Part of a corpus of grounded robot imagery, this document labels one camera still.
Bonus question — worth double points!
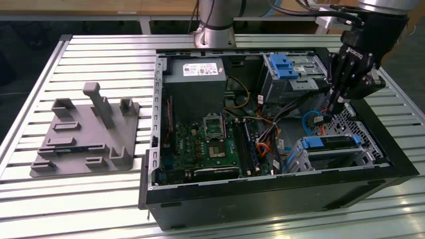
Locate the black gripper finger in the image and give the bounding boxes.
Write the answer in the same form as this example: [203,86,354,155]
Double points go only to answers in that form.
[326,51,350,120]
[341,70,387,103]

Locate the blue data wire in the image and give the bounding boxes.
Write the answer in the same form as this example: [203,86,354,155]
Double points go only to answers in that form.
[302,111,333,137]

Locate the hard disk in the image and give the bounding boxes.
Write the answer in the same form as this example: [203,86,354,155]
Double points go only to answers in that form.
[299,134,362,151]

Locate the multicoloured disk power wire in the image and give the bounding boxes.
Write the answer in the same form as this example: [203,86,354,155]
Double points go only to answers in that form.
[257,117,282,150]

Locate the metal disk bay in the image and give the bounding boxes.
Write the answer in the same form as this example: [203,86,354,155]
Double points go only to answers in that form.
[281,134,388,172]

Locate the black RAM slot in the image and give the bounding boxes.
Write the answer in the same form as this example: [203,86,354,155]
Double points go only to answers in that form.
[231,119,247,176]

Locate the metal drive cage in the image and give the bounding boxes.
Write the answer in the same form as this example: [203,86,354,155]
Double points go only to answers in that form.
[261,53,334,118]

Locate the blue plastic drive latch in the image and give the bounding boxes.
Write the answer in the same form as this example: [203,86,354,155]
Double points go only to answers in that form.
[269,54,298,79]

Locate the CPU socket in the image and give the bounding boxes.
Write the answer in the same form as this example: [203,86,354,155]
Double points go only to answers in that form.
[202,112,226,140]

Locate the grey power supply unit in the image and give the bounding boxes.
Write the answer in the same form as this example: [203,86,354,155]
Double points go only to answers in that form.
[162,58,227,125]

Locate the square chipset chip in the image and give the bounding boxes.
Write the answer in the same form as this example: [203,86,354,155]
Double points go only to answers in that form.
[207,145,229,159]

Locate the black graphics card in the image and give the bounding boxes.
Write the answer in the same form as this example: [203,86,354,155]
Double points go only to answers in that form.
[191,165,239,180]

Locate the green motherboard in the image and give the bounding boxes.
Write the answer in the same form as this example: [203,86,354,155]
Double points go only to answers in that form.
[158,109,275,185]

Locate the black PC case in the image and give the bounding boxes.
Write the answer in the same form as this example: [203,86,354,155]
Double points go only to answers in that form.
[137,47,419,231]

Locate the wooden desk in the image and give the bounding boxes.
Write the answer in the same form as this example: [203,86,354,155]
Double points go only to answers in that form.
[0,0,319,34]

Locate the grey parts rack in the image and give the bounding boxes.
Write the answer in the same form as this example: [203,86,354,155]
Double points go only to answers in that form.
[29,82,142,179]

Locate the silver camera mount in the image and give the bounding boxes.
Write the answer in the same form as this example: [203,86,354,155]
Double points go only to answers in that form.
[314,4,364,32]

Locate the black cable bundle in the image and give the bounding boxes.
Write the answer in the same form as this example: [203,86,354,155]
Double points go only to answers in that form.
[257,86,333,125]

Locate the yellow and black wires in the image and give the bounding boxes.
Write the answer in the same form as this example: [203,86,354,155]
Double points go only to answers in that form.
[222,76,250,110]

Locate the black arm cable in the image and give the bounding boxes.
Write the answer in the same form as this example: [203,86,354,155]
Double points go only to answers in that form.
[267,0,362,24]

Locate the orange flat wire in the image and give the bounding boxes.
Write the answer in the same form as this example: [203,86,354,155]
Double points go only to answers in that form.
[257,142,270,158]

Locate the thin red wire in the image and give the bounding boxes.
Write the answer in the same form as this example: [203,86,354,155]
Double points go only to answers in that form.
[166,96,174,146]

